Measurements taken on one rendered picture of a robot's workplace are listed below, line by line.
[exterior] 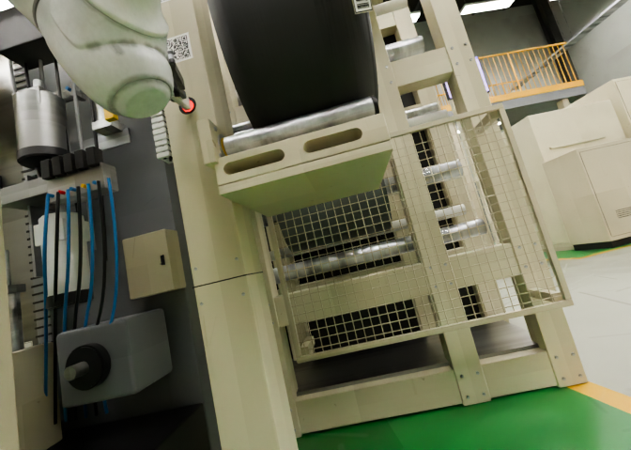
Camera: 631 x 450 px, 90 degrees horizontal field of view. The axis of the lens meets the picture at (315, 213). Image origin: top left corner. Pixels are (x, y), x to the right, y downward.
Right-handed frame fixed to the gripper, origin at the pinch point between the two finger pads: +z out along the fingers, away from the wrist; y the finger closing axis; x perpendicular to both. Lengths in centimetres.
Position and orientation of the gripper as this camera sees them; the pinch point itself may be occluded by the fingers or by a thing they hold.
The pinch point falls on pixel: (179, 98)
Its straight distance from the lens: 86.7
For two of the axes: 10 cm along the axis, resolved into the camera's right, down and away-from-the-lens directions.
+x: 2.3, 9.6, -1.6
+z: 1.2, 1.3, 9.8
